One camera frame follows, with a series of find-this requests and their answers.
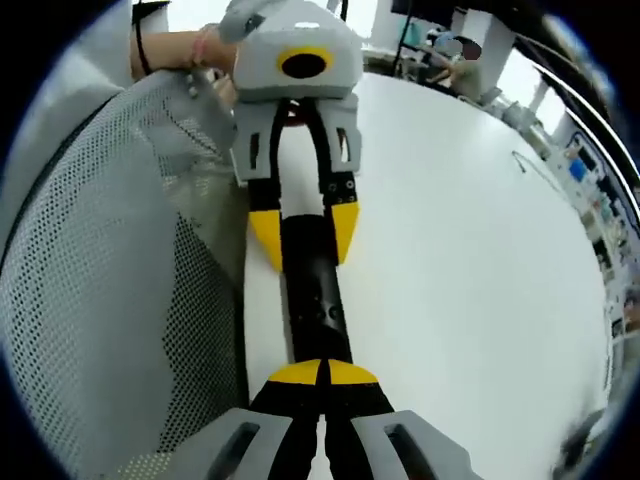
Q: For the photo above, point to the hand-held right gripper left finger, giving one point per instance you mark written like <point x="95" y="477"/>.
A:
<point x="280" y="400"/>

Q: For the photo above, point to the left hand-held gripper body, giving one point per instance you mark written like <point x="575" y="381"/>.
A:
<point x="300" y="30"/>

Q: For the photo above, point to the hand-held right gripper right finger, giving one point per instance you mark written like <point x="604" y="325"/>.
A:
<point x="360" y="400"/>

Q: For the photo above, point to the black remote control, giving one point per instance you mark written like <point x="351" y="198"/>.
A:
<point x="315" y="280"/>

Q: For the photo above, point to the person's left hand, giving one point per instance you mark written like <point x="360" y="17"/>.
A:
<point x="220" y="50"/>

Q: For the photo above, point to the black display stand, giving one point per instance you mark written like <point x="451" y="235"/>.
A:
<point x="402" y="45"/>

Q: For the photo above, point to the white mesh laundry bag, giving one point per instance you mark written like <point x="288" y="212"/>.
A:
<point x="100" y="300"/>

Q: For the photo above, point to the black wall display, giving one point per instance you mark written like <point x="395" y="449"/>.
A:
<point x="407" y="5"/>

